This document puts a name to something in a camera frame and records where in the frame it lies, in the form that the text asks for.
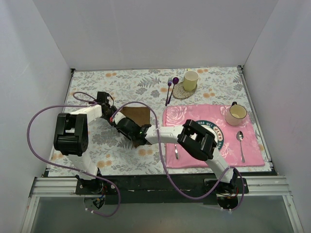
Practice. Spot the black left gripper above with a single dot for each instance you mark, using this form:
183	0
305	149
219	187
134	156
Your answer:
103	97

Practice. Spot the brown cloth napkin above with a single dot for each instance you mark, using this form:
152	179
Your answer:
138	115

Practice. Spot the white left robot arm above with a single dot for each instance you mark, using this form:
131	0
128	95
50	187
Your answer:
71	139

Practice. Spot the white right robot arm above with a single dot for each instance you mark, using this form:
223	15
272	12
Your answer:
199	142

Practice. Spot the floral tablecloth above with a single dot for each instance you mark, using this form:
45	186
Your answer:
112	152

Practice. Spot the purple plastic fork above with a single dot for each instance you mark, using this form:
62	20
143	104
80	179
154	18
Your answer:
169	83

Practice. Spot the speckled round coaster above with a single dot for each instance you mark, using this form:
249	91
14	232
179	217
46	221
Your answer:
180	93

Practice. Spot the purple plastic spoon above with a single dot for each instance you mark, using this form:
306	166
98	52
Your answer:
175	81

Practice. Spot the silver metal fork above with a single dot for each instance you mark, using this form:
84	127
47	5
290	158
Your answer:
176	152

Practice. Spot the pale yellow cup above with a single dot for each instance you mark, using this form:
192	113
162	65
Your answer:
190	80

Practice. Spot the white plate green rim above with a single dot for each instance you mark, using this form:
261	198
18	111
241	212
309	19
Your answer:
213	128

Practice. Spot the cream mug dark rim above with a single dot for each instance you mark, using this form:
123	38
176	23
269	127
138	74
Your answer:
235	114

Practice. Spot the silver metal spoon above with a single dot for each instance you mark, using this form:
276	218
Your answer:
240	137

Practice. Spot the pink floral placemat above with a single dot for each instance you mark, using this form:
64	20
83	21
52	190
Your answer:
177	115

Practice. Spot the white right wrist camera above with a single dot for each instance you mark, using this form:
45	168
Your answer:
116	119

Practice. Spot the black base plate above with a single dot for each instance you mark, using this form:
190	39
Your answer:
152	188

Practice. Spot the aluminium front rail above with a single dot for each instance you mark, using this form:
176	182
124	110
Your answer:
67	187

